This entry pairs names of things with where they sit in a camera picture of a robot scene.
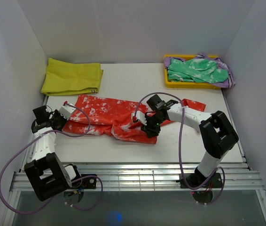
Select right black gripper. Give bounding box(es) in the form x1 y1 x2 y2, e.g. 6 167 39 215
141 114 165 138

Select red tie-dye trousers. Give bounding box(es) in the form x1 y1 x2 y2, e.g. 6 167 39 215
62 94 206 145

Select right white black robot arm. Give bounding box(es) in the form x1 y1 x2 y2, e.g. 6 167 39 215
132 92 239 190

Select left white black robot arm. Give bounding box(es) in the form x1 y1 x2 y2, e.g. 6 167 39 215
24 104 82 201

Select folded yellow-green trousers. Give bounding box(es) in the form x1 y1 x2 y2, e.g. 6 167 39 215
41 58 103 96

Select green tie-dye trousers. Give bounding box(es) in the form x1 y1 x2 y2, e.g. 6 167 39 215
167 58 229 84

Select yellow plastic bin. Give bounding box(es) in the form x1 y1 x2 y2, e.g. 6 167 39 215
164 54 221 90

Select purple striped garment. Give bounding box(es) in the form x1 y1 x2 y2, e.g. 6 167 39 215
164 53 235 89

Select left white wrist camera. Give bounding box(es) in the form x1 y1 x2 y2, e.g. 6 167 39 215
59 101 76 120

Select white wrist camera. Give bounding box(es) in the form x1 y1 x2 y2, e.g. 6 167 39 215
131 111 147 125
59 101 76 120

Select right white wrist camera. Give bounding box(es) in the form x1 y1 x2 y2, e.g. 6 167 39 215
131 111 147 125

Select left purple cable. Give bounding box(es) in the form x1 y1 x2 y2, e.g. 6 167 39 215
0 104 104 215

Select purple cable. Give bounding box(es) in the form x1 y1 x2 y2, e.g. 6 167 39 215
134 92 226 206
0 104 104 215

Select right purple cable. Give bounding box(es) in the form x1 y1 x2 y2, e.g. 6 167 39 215
134 92 226 206

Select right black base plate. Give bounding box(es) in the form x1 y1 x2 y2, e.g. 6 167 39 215
176 173 223 188

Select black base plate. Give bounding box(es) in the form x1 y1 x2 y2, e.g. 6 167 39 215
176 173 223 188
62 174 97 191

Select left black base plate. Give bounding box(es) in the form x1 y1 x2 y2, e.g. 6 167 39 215
62 174 97 191

